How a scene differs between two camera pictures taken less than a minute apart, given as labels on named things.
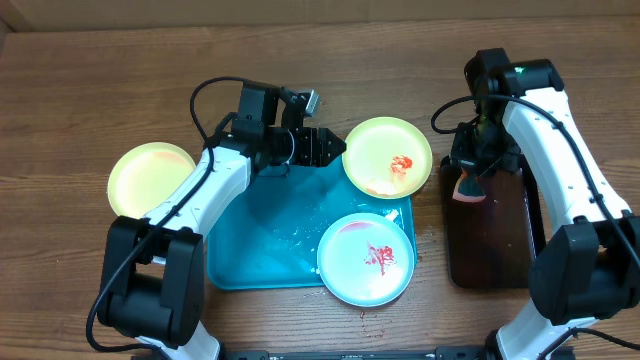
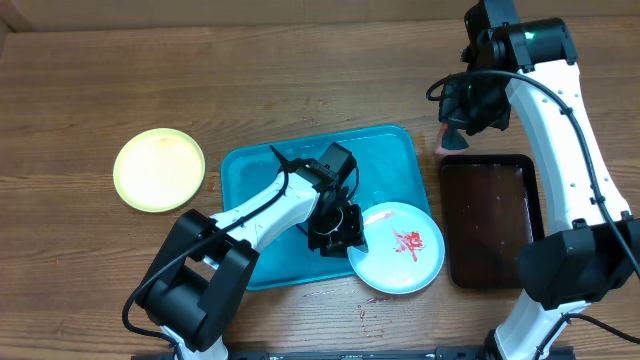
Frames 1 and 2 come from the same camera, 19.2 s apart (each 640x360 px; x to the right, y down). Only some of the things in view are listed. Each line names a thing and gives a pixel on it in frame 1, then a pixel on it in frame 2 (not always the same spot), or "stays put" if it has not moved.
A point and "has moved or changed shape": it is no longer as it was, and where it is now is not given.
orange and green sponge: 468,188 -> 445,151
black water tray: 491,243 stays put
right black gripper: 476,163 -> 461,125
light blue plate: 365,260 has moved or changed shape
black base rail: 416,354 stays put
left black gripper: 314,147 -> 353,236
